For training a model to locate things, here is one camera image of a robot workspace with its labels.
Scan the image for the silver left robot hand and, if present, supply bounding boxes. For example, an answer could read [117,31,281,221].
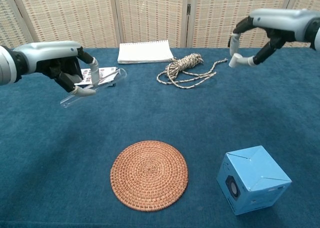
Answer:
[13,40,99,98]

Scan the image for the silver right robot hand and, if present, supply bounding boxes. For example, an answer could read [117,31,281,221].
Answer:
[229,8,313,68]

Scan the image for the clear plastic tube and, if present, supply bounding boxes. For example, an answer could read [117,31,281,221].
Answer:
[59,67,128,109]

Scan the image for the white card with colourful pictures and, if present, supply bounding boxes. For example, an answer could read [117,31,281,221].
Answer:
[74,66,118,87]

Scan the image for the white spiral notebook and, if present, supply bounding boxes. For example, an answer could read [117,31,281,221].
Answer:
[117,39,175,64]

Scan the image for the woven folding screen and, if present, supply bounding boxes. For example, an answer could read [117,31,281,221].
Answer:
[0,0,320,49]

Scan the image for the blue table cloth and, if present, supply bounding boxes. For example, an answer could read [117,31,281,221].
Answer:
[0,47,320,228]

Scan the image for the round woven rattan coaster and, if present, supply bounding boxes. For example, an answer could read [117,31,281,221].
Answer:
[110,140,189,212]

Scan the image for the blue cardboard box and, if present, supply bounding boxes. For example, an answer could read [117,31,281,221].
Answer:
[216,145,293,216]

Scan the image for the beige braided rope bundle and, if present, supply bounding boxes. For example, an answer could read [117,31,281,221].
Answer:
[156,53,228,89]

